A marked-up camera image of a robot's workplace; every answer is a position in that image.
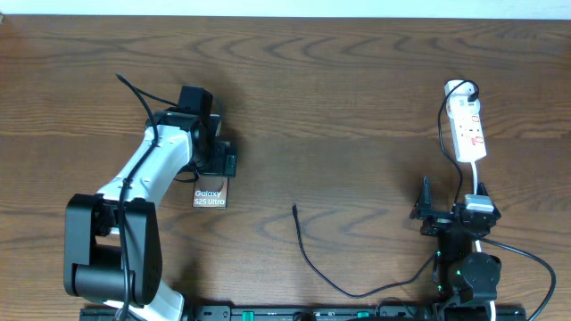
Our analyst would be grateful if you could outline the white usb charger plug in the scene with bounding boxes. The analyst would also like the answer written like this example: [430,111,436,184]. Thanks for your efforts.
[444,79,481,118]

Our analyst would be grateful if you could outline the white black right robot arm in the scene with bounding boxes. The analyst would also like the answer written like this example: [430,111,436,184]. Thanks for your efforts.
[410,177,501,320]

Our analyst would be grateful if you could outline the black usb charging cable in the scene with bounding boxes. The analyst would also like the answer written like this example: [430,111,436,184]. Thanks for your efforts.
[292,78,481,299]

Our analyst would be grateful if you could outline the white power strip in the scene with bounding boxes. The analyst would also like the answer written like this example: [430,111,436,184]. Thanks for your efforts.
[446,94,486,163]

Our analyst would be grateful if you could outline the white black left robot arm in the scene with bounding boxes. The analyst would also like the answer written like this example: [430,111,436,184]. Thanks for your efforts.
[63,86,237,320]

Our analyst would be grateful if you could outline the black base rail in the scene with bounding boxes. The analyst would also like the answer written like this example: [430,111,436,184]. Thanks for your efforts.
[79,304,527,321]

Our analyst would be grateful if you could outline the white power strip cord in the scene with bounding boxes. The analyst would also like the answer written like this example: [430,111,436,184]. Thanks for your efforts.
[470,160,498,321]

